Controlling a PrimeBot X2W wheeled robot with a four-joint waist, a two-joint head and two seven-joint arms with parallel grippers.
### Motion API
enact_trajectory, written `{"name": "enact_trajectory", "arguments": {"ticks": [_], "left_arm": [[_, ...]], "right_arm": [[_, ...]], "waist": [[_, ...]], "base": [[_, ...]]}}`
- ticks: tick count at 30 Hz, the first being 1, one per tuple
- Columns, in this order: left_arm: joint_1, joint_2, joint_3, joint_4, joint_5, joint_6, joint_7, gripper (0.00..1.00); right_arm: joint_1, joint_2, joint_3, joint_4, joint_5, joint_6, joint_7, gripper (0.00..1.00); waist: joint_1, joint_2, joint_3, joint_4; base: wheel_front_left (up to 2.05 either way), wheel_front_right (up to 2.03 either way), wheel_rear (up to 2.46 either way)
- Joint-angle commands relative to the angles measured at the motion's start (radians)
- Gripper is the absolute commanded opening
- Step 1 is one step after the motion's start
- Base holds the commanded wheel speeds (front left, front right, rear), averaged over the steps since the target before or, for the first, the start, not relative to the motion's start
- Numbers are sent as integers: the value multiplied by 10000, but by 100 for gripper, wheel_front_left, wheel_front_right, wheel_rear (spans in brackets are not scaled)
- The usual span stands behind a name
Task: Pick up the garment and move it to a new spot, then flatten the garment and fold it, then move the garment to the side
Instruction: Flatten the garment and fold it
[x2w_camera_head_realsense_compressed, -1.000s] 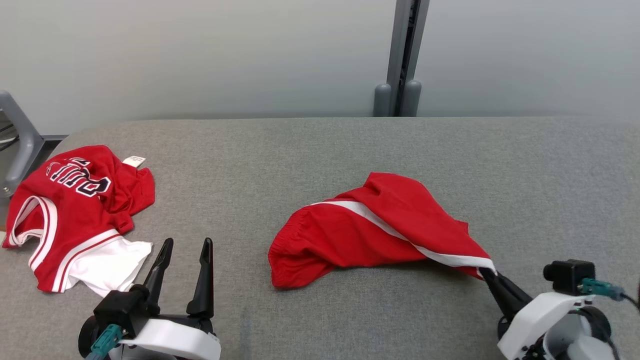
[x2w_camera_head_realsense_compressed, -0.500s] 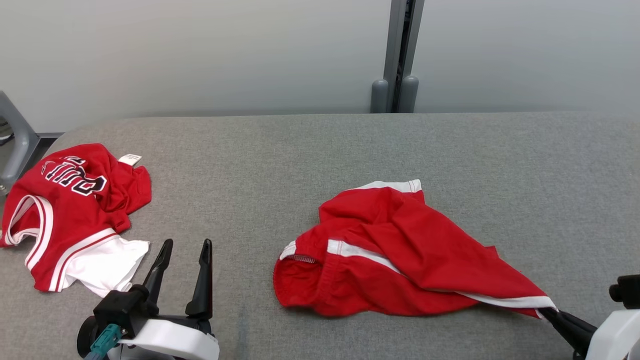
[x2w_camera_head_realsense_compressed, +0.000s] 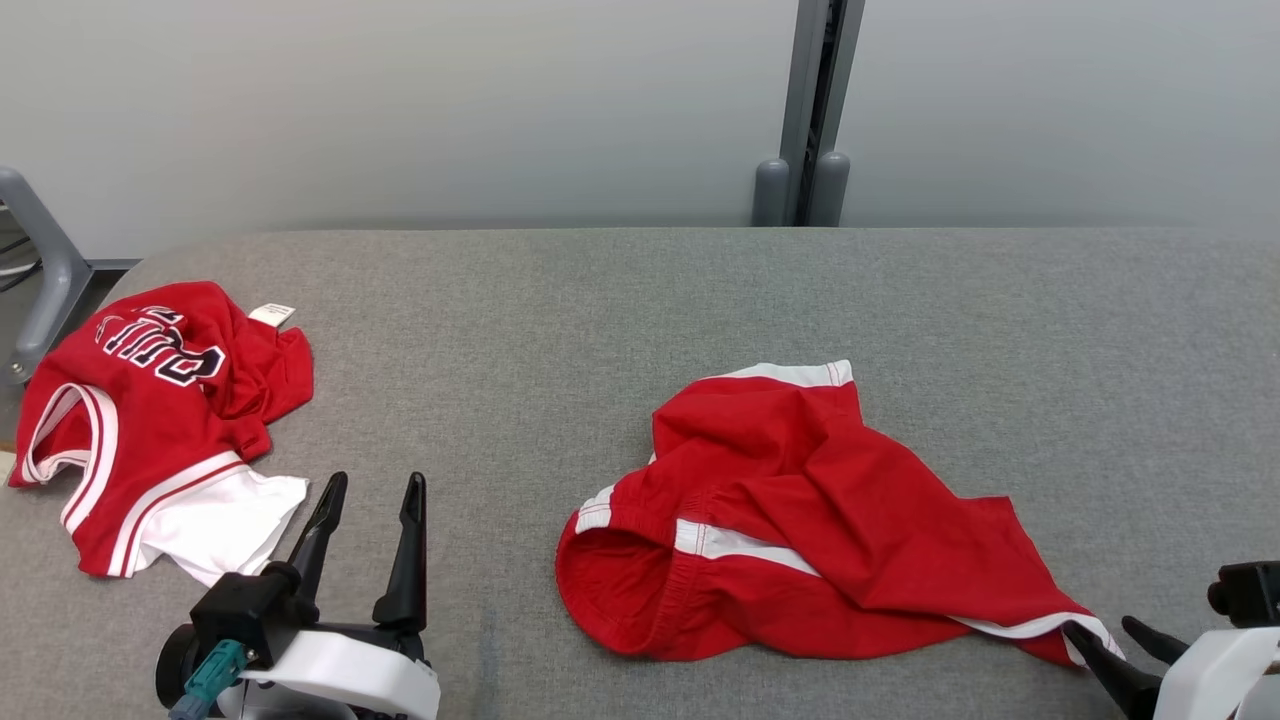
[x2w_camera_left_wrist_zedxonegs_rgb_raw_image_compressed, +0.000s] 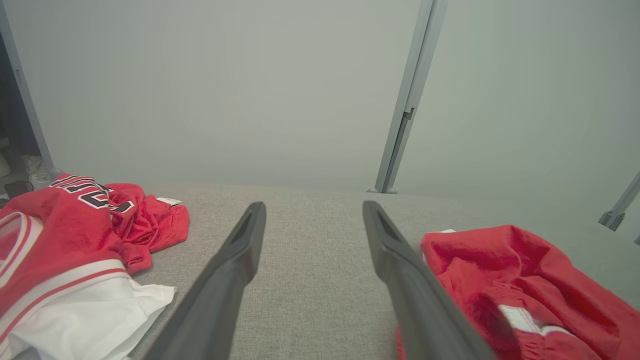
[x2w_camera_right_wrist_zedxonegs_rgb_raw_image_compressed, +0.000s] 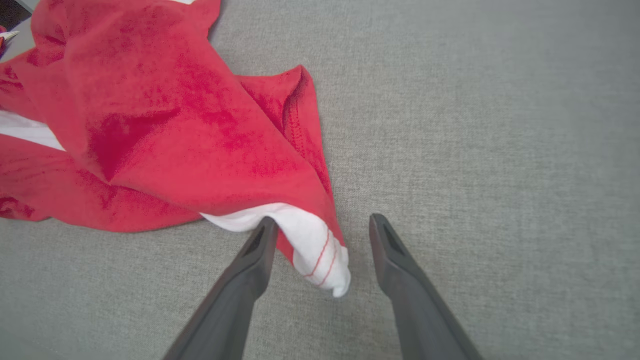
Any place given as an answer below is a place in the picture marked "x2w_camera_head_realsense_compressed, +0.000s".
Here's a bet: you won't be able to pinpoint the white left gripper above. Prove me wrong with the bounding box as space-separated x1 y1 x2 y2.
215 472 441 720

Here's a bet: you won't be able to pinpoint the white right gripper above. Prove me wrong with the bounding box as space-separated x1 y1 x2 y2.
1062 615 1280 720

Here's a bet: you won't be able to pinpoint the red Bulls basketball jersey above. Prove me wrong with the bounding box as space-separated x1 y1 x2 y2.
8 281 315 589

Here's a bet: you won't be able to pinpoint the red shorts with white stripes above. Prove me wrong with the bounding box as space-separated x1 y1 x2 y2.
555 360 1127 669

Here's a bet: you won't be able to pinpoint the grey partition support leg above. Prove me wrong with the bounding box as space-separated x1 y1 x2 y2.
0 165 141 387

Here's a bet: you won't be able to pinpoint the grey partition foot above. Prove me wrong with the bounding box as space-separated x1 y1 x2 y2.
752 157 792 228
810 151 852 228

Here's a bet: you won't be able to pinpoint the teal left camera cable connector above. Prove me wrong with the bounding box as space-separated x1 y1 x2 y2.
168 640 249 720

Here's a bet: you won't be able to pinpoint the grey metal partition post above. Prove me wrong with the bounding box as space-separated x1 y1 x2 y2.
780 0 867 227

